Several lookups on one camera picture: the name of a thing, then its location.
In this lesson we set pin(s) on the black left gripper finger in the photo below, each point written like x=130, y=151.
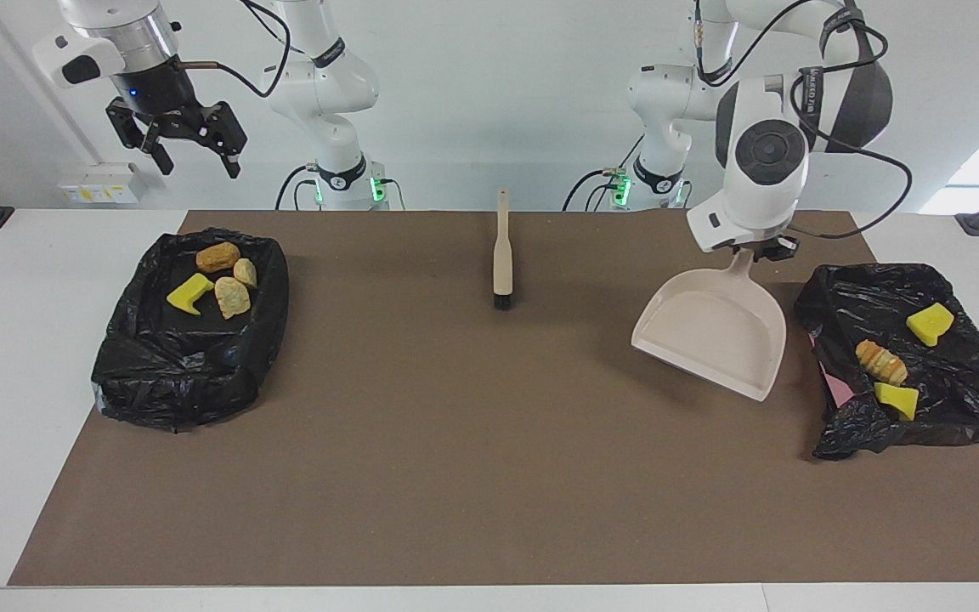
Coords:
x=783, y=248

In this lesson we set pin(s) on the white wall socket box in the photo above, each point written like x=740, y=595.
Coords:
x=103, y=183

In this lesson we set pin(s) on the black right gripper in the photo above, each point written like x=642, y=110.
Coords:
x=154, y=93

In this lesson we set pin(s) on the yellow sponge wedge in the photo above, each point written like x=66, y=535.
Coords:
x=897, y=399

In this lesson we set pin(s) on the pale dumpling piece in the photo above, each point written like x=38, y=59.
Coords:
x=232, y=297
x=245, y=272

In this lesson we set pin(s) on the crumpled black trash bag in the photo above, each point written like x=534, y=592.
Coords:
x=965, y=391

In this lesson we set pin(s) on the striped croissant bread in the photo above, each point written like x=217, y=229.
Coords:
x=880, y=361

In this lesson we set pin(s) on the white wall conduit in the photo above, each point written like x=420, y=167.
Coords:
x=41, y=85

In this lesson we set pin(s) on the yellow green sponge block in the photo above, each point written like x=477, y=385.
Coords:
x=930, y=323

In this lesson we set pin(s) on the brown fried bread roll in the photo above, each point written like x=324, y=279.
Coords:
x=217, y=257

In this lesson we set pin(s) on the beige plastic dustpan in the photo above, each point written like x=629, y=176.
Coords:
x=710, y=331

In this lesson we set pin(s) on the pink plastic bin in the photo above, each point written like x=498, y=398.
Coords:
x=836, y=389

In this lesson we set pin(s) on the black bag lined bin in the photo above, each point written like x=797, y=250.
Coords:
x=192, y=374

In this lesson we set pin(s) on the beige hand brush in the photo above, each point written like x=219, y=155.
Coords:
x=503, y=268

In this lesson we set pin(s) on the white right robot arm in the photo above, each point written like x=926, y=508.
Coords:
x=336, y=85

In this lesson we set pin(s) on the notched yellow sponge piece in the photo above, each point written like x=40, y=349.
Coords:
x=188, y=293

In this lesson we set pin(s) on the brown table mat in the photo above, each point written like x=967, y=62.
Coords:
x=489, y=510

